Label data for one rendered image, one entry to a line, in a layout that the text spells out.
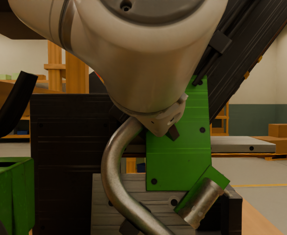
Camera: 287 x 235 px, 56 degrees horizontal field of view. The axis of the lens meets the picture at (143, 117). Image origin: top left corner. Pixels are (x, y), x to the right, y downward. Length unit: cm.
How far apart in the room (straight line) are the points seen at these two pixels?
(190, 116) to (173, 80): 32
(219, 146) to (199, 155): 14
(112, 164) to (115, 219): 11
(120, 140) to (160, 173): 10
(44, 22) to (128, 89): 8
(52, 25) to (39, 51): 984
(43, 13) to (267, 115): 1076
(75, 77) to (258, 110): 974
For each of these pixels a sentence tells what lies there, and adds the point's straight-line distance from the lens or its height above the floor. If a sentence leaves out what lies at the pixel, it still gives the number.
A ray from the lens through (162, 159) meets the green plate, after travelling 48.
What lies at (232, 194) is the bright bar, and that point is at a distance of 69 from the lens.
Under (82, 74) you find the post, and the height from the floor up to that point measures 135.
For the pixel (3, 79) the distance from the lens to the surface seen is 970.
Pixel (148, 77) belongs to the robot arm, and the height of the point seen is 123.
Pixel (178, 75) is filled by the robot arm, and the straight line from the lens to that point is 18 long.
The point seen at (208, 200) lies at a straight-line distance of 45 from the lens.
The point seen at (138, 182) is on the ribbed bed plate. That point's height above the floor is 108.
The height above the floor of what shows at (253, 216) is 90.
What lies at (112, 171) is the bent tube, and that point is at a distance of 43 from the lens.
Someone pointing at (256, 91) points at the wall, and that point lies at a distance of 1070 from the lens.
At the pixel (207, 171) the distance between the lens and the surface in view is 49.
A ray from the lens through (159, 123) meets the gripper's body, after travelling 30.
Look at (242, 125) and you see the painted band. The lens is 1050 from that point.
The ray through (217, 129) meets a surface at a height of 39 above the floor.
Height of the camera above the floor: 122
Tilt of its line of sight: 3 degrees down
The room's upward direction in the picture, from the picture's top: straight up
